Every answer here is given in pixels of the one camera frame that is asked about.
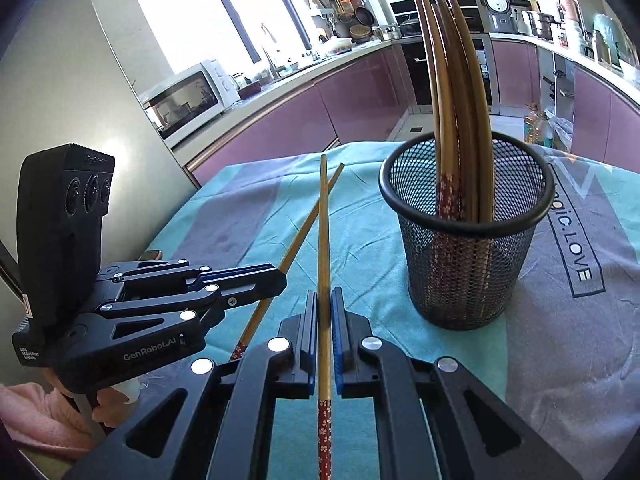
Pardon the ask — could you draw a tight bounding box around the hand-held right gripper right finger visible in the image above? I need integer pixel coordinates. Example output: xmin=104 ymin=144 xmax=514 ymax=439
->
xmin=330 ymin=287 xmax=583 ymax=480

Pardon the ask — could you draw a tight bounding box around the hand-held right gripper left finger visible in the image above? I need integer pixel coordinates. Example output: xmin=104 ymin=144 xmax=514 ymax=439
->
xmin=62 ymin=289 xmax=319 ymax=480

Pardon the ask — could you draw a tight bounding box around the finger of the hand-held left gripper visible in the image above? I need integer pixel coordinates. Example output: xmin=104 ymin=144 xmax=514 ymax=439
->
xmin=96 ymin=258 xmax=288 ymax=297
xmin=70 ymin=276 xmax=289 ymax=361

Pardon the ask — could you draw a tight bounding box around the red-patterned wooden chopstick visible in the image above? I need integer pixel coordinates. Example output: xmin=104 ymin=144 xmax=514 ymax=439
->
xmin=316 ymin=154 xmax=335 ymax=480
xmin=229 ymin=162 xmax=347 ymax=362

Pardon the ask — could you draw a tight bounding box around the black mesh utensil holder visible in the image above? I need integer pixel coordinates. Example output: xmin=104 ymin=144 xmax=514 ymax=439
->
xmin=378 ymin=131 xmax=556 ymax=331

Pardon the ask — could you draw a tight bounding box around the bundle of wooden chopsticks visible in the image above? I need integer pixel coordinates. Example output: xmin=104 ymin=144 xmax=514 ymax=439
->
xmin=412 ymin=0 xmax=496 ymax=321

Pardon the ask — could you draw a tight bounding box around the person's left forearm pink sleeve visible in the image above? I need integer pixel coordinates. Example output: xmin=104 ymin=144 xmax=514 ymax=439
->
xmin=0 ymin=382 xmax=96 ymax=461

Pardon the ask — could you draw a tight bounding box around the person's left hand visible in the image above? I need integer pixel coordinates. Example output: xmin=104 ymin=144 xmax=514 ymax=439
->
xmin=91 ymin=379 xmax=140 ymax=428

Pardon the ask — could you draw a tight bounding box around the teal grey printed tablecloth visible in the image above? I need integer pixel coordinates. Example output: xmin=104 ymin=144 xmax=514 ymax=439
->
xmin=135 ymin=140 xmax=640 ymax=480

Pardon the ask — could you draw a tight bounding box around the silver refrigerator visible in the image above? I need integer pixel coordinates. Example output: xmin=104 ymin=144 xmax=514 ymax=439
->
xmin=0 ymin=0 xmax=201 ymax=311

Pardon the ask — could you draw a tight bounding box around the pink base cabinets long run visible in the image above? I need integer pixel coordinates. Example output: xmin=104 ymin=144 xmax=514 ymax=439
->
xmin=182 ymin=42 xmax=406 ymax=186

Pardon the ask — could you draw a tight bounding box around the white microwave oven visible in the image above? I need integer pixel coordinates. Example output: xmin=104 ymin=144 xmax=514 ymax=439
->
xmin=141 ymin=60 xmax=241 ymax=141

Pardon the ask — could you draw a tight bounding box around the black built-in oven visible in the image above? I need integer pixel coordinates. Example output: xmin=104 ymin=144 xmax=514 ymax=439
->
xmin=400 ymin=37 xmax=496 ymax=116

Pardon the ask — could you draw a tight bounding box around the kitchen window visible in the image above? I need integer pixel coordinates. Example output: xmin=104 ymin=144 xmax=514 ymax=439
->
xmin=125 ymin=0 xmax=321 ymax=86

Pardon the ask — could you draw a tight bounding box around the yellow cooking oil bottle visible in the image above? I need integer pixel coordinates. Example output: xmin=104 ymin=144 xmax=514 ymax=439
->
xmin=522 ymin=102 xmax=548 ymax=143

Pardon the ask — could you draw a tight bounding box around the white plastic bag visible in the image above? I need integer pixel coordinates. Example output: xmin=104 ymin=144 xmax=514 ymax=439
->
xmin=542 ymin=110 xmax=573 ymax=151

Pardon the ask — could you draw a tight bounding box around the black range hood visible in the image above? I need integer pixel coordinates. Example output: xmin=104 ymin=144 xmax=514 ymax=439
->
xmin=390 ymin=0 xmax=481 ymax=26

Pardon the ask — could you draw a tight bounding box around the pink base cabinets short run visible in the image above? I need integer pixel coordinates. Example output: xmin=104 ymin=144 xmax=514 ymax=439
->
xmin=490 ymin=37 xmax=640 ymax=166

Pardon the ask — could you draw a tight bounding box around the grey rice cooker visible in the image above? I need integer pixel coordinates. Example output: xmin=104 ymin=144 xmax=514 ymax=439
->
xmin=482 ymin=0 xmax=516 ymax=33

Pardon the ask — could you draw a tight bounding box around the stainless steel stockpot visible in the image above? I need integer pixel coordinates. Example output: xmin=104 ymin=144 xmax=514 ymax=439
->
xmin=522 ymin=10 xmax=558 ymax=38

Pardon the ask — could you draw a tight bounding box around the pink vacuum jug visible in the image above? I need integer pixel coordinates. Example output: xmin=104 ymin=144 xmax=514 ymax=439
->
xmin=555 ymin=0 xmax=581 ymax=26

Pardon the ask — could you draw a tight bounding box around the light green air fryer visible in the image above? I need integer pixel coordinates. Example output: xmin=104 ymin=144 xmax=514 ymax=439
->
xmin=592 ymin=12 xmax=628 ymax=66

